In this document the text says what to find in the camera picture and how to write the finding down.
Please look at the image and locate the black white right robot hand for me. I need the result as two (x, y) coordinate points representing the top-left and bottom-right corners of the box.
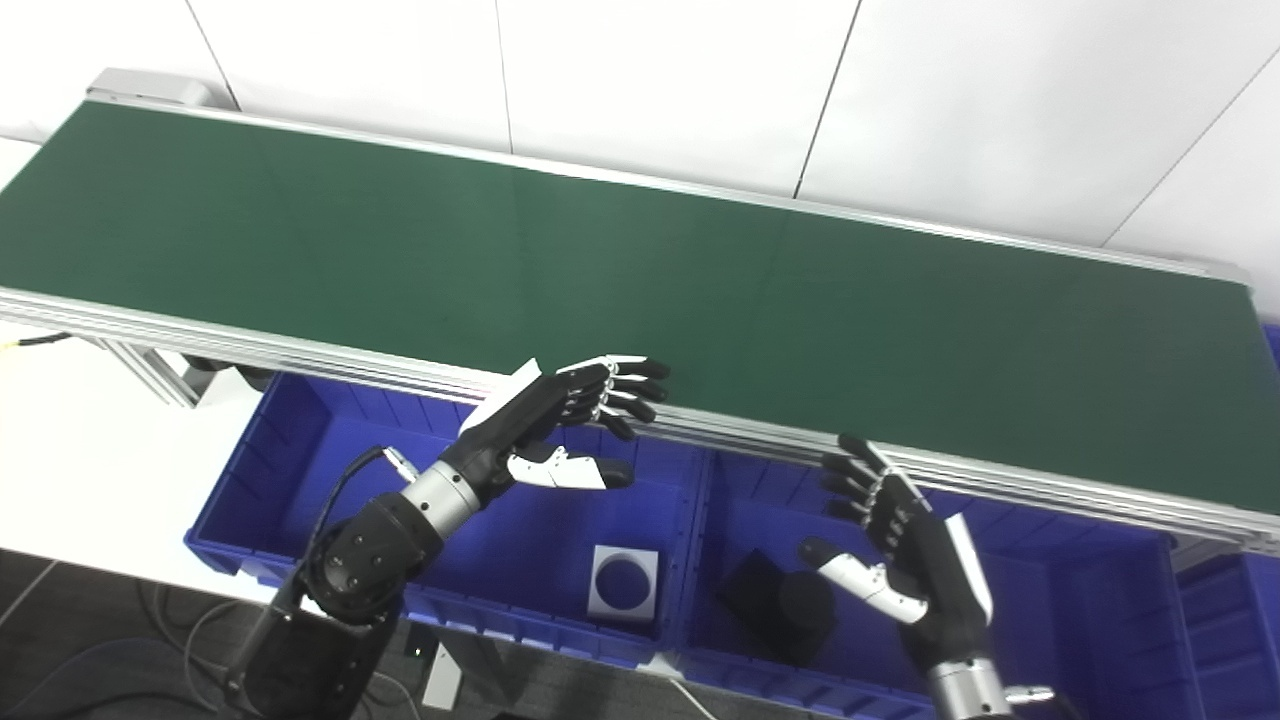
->
(797, 433), (996, 673)

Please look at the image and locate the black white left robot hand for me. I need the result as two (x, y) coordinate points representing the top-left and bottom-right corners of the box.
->
(440, 353), (673, 496)

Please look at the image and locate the white block part round hole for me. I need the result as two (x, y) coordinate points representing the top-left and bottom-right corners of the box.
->
(588, 545), (661, 623)

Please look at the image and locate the blue plastic bin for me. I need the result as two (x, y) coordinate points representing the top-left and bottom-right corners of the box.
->
(185, 372), (706, 669)
(665, 447), (1216, 720)
(1175, 322), (1280, 720)

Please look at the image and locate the black block part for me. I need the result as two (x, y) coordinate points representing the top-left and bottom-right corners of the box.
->
(715, 548), (839, 666)

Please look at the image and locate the grey conveyor end housing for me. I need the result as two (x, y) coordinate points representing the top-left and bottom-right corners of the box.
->
(85, 68), (241, 109)

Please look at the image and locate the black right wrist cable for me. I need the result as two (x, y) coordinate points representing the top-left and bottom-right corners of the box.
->
(1005, 685), (1076, 720)

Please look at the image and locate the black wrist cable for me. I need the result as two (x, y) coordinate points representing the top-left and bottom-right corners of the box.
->
(1005, 685), (1076, 720)
(225, 445), (421, 701)

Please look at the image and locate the green conveyor belt aluminium frame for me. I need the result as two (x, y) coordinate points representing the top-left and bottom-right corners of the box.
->
(0, 68), (1280, 559)

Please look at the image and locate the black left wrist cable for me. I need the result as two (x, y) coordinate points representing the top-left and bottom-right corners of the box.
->
(225, 445), (421, 701)

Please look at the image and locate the white floor cable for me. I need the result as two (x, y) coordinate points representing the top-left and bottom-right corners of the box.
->
(668, 678), (716, 720)

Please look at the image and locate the silver metal bracket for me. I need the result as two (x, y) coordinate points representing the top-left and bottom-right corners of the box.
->
(420, 640), (466, 711)

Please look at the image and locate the aluminium conveyor leg frame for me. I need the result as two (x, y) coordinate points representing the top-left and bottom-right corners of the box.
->
(75, 338), (276, 409)

